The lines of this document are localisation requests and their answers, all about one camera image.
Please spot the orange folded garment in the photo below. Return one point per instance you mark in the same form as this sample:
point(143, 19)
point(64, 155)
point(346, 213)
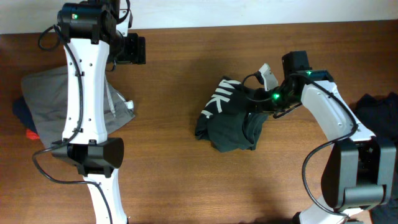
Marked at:
point(31, 135)

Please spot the grey folded trousers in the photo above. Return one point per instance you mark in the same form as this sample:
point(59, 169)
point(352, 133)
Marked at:
point(46, 96)

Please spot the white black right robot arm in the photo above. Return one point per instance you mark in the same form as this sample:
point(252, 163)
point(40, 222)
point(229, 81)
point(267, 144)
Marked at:
point(359, 172)

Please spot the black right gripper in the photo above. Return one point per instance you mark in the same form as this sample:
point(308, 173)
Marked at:
point(264, 106)

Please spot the dark green t-shirt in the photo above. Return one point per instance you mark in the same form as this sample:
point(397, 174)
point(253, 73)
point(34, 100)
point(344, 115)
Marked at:
point(228, 120)

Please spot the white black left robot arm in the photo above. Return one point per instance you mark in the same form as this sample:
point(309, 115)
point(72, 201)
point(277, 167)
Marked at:
point(95, 33)

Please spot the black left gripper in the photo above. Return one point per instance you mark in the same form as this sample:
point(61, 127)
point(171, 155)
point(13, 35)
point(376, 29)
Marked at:
point(135, 54)

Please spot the navy folded garment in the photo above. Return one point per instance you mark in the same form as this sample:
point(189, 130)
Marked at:
point(21, 110)

